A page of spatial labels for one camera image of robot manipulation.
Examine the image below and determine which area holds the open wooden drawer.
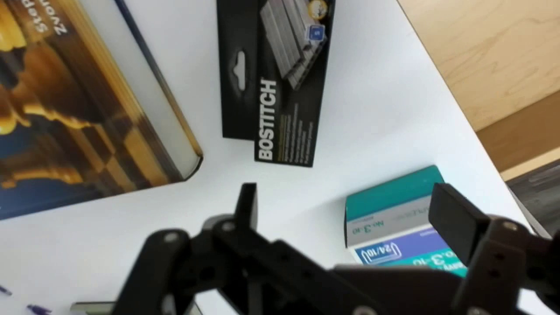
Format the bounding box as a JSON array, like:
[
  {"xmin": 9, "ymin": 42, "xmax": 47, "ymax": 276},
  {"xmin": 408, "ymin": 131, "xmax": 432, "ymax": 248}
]
[{"xmin": 395, "ymin": 0, "xmax": 560, "ymax": 182}]

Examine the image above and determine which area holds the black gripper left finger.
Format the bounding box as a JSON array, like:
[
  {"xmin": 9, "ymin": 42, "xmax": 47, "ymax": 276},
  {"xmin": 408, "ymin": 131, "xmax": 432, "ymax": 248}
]
[{"xmin": 110, "ymin": 182, "xmax": 352, "ymax": 315}]

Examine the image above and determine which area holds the teal staples box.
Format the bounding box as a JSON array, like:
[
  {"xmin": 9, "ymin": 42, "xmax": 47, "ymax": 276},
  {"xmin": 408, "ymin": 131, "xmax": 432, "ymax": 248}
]
[{"xmin": 343, "ymin": 164, "xmax": 472, "ymax": 280}]

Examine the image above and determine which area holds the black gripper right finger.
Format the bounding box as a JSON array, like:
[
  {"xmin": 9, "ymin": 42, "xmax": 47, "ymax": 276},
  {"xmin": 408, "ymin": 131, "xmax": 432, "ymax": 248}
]
[{"xmin": 427, "ymin": 182, "xmax": 560, "ymax": 315}]

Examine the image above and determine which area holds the chess cover hardback book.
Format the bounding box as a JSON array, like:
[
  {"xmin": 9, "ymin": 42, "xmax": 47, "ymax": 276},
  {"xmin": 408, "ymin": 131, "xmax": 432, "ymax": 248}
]
[{"xmin": 0, "ymin": 0, "xmax": 205, "ymax": 222}]

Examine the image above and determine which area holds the black Bostitch staples box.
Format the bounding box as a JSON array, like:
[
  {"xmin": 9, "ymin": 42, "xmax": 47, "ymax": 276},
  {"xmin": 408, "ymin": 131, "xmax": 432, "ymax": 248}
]
[{"xmin": 215, "ymin": 0, "xmax": 338, "ymax": 169}]

